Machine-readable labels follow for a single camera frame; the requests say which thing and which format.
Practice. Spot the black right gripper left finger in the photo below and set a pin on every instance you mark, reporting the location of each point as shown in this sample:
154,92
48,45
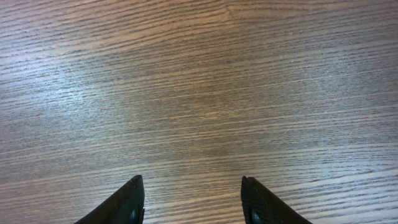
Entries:
125,206

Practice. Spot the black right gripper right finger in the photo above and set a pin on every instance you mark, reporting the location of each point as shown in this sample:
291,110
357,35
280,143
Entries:
261,206

